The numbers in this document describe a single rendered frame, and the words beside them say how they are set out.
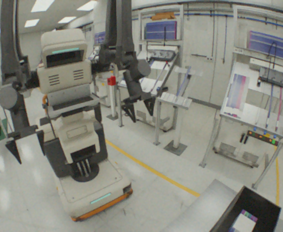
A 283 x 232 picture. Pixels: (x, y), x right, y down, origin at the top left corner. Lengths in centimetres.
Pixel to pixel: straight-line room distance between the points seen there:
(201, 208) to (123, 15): 75
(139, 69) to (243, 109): 118
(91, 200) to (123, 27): 113
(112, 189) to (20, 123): 93
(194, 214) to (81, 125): 69
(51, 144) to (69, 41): 76
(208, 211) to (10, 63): 79
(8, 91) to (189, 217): 64
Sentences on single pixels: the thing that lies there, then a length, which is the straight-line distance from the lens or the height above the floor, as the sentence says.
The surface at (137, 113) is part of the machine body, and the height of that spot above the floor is 16.
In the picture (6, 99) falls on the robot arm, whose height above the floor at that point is 119.
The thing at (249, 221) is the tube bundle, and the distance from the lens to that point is 56.
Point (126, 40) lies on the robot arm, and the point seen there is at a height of 130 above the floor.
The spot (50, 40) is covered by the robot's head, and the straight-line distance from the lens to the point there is 69.
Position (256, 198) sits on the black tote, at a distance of 55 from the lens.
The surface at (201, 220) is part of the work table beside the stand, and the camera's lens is 54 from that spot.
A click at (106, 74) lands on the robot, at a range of 81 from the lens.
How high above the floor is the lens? 127
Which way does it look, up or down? 27 degrees down
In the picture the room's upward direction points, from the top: straight up
